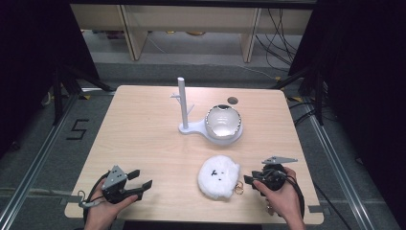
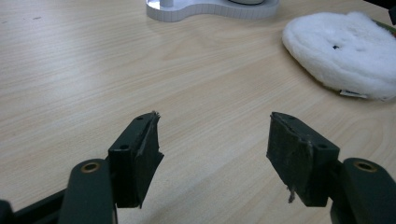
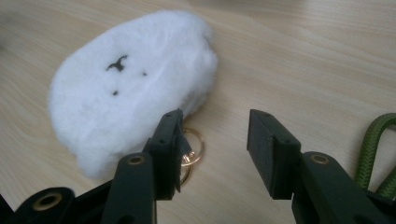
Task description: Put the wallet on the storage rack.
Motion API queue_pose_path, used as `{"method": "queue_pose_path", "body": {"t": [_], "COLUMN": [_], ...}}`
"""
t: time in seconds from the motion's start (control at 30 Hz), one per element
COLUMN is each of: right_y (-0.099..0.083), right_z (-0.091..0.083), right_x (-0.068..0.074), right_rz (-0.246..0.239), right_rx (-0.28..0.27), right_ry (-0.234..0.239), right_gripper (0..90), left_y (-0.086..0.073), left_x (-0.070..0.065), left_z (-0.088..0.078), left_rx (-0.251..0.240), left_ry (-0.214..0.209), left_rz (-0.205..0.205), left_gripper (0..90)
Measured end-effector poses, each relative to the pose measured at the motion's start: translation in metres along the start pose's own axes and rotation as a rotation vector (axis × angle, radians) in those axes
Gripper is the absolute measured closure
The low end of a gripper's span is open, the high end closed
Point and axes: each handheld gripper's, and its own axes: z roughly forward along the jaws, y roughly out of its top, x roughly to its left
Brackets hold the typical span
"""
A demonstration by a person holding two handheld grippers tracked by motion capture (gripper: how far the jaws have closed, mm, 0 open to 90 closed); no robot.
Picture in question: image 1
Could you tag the dark curtain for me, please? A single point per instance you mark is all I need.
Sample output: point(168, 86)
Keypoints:
point(367, 80)
point(28, 64)

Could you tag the grey table bracket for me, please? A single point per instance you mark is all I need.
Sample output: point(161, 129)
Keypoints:
point(71, 200)
point(319, 209)

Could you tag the white hanger stand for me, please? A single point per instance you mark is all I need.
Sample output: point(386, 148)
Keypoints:
point(183, 105)

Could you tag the black metal stand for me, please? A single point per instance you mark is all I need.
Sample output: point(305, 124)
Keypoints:
point(314, 86)
point(68, 83)

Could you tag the person's left hand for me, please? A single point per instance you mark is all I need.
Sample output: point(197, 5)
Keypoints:
point(100, 214)

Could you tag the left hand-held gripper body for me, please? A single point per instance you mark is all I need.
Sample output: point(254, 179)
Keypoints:
point(115, 179)

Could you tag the aluminium floor rail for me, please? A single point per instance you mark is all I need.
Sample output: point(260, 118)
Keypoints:
point(338, 169)
point(35, 166)

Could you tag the dark round table grommet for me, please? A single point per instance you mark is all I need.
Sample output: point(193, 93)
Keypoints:
point(232, 100)

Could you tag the beige wooden desk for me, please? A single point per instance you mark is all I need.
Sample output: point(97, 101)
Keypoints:
point(191, 19)

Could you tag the shiny silver bowl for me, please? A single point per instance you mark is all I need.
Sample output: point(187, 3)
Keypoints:
point(222, 123)

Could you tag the person's right hand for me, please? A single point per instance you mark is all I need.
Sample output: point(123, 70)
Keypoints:
point(285, 201)

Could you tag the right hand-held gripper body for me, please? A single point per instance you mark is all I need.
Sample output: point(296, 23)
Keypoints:
point(273, 179)

